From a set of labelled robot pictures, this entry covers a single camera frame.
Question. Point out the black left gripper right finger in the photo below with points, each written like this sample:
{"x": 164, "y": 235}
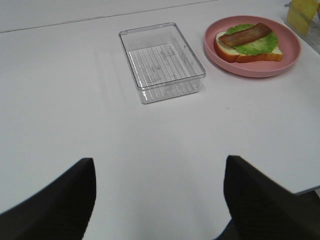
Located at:
{"x": 261, "y": 209}

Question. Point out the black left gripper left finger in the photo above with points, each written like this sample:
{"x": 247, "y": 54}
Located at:
{"x": 60, "y": 211}

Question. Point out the toast bread slice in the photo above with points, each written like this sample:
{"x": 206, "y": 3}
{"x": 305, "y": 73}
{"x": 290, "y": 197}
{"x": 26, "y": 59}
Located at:
{"x": 231, "y": 55}

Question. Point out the green lettuce leaf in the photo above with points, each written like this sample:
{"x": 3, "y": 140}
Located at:
{"x": 263, "y": 45}

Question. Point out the brown bacon strip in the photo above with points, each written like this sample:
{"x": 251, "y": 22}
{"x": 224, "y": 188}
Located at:
{"x": 246, "y": 36}

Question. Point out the pink round plate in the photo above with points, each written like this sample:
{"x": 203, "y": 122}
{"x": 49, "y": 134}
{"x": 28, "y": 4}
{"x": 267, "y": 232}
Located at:
{"x": 288, "y": 43}

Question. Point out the left clear plastic tray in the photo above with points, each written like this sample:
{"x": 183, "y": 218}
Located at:
{"x": 162, "y": 63}

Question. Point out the clear plastic tray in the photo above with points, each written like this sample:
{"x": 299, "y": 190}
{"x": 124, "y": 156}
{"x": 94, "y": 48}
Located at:
{"x": 162, "y": 63}
{"x": 313, "y": 35}

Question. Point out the right clear plastic tray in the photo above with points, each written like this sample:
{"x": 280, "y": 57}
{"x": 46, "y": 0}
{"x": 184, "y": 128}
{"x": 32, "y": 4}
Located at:
{"x": 313, "y": 35}

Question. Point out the yellow cheese slice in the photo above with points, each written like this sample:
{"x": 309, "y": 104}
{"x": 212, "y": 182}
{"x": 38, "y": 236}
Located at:
{"x": 301, "y": 13}

